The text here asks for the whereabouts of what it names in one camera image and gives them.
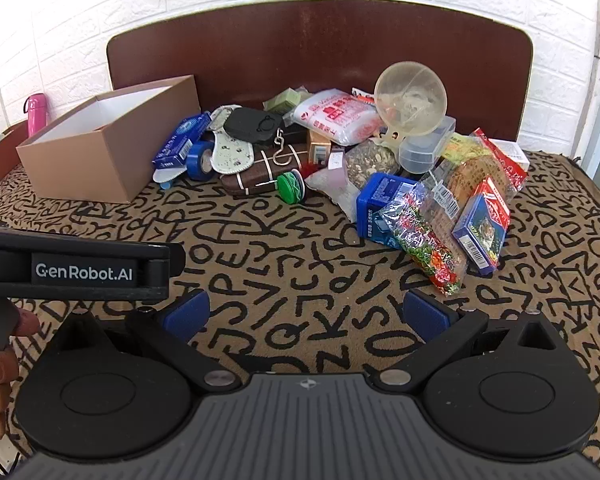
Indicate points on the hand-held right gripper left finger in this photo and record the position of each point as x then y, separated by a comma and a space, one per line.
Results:
187, 314

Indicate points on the bag of mixed grains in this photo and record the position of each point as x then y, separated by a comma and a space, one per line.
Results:
335, 190

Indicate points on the colourful candy bag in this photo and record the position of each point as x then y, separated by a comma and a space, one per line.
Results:
430, 255

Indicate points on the clear plastic funnel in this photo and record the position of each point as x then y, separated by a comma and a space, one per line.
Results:
410, 97

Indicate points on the brown cardboard box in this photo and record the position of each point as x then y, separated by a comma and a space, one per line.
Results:
105, 160

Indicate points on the brown wooden headboard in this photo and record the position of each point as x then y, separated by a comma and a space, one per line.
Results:
305, 50

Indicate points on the black pouch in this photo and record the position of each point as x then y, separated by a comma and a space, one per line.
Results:
252, 126

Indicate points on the blue tape roll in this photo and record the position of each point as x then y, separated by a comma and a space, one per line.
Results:
197, 160

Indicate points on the mixed grain bag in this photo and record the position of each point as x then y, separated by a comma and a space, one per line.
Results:
372, 160

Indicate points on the pink bottle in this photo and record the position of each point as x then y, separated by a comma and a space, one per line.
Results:
35, 115

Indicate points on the metal hook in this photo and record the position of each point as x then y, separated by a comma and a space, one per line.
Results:
280, 147

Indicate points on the letter-patterned blanket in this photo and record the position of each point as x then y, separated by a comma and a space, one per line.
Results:
290, 270

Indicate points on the clear cracker packet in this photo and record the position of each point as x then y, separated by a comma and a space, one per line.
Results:
460, 185

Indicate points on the red snack packet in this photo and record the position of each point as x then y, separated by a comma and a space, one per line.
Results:
505, 160

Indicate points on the clear plastic container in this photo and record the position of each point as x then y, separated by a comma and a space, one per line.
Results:
425, 152

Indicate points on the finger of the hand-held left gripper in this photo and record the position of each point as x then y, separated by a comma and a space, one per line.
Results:
80, 270

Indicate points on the green round plastic disc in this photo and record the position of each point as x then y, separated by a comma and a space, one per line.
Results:
289, 187

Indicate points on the blue tin box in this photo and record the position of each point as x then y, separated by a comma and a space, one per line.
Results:
375, 210

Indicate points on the small tan carton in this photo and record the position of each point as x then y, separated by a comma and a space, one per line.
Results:
320, 149

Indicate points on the white patterned insole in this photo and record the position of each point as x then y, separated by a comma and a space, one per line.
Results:
232, 152
167, 176

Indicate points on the blue and red card box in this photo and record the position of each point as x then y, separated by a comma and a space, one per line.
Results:
482, 230

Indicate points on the blue snack packet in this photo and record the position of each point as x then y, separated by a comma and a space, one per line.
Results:
182, 140

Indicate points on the red fluffy toy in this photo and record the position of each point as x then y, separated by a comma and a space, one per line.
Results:
310, 169

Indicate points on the green tea packet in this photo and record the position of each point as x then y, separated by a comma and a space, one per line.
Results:
285, 100

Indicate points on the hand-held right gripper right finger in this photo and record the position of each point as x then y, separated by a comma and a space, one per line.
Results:
425, 312

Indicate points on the white bag with red print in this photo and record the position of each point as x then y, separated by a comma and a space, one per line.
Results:
337, 116

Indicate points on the yellow green packet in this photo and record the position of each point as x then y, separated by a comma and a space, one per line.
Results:
460, 149

